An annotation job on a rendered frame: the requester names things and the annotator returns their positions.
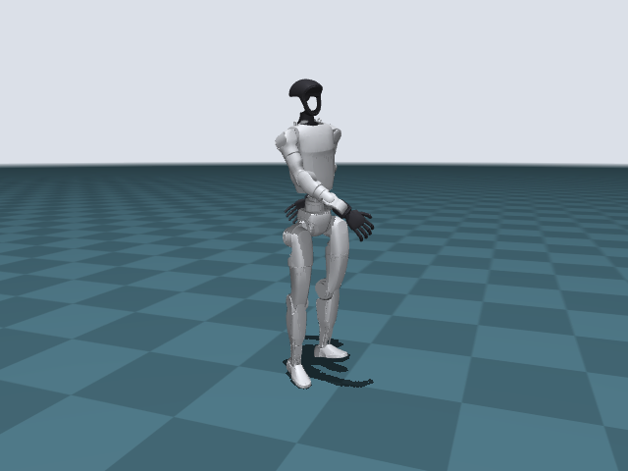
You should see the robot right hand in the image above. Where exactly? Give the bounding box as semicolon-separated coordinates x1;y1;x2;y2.
333;200;374;241

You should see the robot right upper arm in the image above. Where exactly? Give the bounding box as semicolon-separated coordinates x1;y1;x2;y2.
275;129;317;187

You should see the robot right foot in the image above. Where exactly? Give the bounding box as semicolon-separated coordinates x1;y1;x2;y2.
287;358;311;389

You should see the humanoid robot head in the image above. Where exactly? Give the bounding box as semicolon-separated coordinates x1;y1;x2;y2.
289;79;323;126

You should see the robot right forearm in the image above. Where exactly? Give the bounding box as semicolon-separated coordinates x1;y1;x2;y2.
297;171;348;214

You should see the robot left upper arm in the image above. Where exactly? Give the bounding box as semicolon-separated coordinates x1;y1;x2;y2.
330;125;341;172

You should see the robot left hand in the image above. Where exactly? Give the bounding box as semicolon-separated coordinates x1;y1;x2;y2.
285;194;308;224

